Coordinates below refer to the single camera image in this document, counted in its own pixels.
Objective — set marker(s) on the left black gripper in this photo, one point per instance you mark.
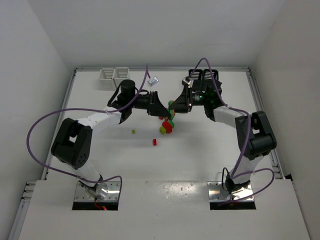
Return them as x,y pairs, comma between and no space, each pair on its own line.
152,103

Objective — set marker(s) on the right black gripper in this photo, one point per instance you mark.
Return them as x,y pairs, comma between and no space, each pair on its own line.
188,99

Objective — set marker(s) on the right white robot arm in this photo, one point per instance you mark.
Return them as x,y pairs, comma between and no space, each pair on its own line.
255,137

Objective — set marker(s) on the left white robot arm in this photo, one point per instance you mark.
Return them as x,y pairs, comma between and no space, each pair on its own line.
72,143

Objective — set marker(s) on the red round lego piece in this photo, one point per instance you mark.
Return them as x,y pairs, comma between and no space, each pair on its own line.
167,126

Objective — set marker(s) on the green lego piece by round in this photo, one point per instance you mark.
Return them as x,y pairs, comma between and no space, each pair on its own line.
171,123

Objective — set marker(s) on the lime lego brick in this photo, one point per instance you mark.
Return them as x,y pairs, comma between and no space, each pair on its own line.
162,130

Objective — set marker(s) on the left black slotted container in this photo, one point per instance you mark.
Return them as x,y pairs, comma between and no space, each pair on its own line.
197,77

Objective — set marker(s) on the black slotted container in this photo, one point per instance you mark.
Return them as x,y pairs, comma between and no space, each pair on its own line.
211,77
197,77

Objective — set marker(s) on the right black slotted container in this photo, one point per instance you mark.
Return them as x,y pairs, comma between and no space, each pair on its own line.
211,77

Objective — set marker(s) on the right white slotted container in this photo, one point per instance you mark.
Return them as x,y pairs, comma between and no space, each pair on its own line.
120,74

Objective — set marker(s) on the white slotted container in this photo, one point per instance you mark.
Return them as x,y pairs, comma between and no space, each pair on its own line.
120,74
106,79

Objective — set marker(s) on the left white slotted container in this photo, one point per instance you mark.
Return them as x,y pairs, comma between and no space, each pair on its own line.
106,79

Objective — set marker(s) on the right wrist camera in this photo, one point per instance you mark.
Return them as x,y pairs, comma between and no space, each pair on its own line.
188,82

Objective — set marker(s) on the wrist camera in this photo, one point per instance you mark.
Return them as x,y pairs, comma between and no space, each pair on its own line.
152,81
188,82

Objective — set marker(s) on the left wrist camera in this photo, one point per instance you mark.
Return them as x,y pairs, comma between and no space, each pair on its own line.
152,81

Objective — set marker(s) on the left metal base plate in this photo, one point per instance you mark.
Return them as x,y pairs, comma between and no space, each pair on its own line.
103,192

